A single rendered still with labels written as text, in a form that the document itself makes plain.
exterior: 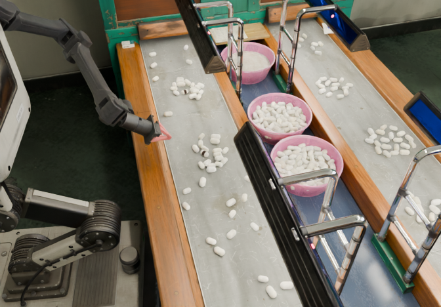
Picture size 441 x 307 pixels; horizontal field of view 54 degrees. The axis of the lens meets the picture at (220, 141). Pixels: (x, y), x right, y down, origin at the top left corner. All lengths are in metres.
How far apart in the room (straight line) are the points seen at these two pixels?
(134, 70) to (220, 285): 1.14
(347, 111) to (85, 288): 1.25
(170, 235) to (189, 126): 0.55
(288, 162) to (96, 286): 0.83
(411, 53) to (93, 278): 3.07
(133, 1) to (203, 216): 1.19
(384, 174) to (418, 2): 2.59
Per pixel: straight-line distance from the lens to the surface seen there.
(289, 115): 1.88
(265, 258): 1.39
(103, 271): 1.72
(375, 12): 3.90
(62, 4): 3.11
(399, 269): 1.49
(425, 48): 4.06
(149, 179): 1.56
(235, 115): 1.79
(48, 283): 1.69
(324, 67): 2.17
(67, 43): 1.76
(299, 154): 1.70
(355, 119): 1.89
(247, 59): 2.19
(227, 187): 1.55
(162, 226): 1.43
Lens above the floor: 1.92
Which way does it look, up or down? 44 degrees down
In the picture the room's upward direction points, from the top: straight up
